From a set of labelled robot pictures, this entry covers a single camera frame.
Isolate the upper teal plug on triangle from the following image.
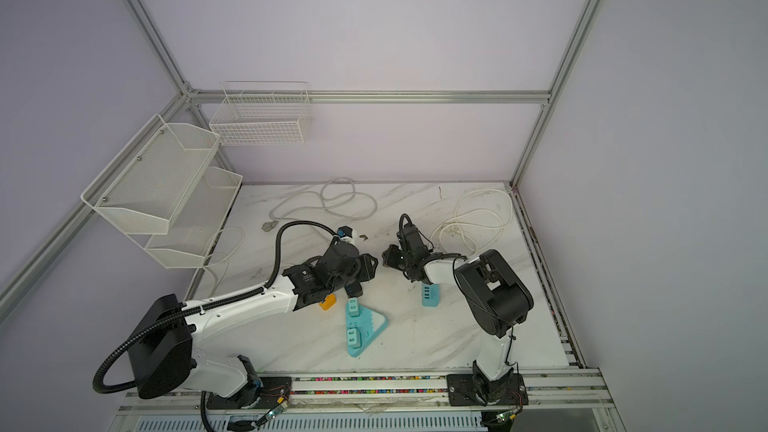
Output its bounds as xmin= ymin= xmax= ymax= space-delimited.
xmin=346 ymin=298 xmax=360 ymax=317

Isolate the grey cable of black strip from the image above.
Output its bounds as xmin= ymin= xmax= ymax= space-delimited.
xmin=261 ymin=176 xmax=379 ymax=234

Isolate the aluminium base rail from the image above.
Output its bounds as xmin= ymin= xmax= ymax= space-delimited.
xmin=119 ymin=368 xmax=616 ymax=418

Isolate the teal triangular power strip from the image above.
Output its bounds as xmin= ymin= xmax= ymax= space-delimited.
xmin=345 ymin=302 xmax=388 ymax=357

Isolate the black power strip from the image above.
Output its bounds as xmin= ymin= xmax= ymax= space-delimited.
xmin=344 ymin=281 xmax=363 ymax=298

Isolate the white mesh shelf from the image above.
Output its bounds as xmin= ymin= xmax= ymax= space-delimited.
xmin=80 ymin=115 xmax=221 ymax=235
xmin=144 ymin=167 xmax=242 ymax=269

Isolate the white cable of blue strip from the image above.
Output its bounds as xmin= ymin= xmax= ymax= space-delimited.
xmin=429 ymin=187 xmax=515 ymax=256

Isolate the blue power strip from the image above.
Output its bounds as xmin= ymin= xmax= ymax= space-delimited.
xmin=421 ymin=284 xmax=440 ymax=308

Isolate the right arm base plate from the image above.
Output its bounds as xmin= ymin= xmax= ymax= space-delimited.
xmin=446 ymin=372 xmax=529 ymax=406

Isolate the upper white mesh shelf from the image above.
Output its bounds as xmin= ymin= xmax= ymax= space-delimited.
xmin=80 ymin=115 xmax=221 ymax=235

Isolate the lower white mesh shelf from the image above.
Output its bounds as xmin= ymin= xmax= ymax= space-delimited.
xmin=144 ymin=167 xmax=242 ymax=269

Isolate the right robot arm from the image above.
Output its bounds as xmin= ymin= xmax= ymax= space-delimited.
xmin=382 ymin=214 xmax=534 ymax=407

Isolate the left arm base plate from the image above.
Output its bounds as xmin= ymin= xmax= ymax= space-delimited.
xmin=206 ymin=376 xmax=293 ymax=410

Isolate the orange power strip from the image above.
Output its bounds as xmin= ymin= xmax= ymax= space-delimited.
xmin=319 ymin=294 xmax=337 ymax=311

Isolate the white wire basket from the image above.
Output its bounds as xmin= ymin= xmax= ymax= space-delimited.
xmin=209 ymin=81 xmax=313 ymax=146

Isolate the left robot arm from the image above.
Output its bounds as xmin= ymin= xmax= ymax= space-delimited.
xmin=92 ymin=225 xmax=378 ymax=430

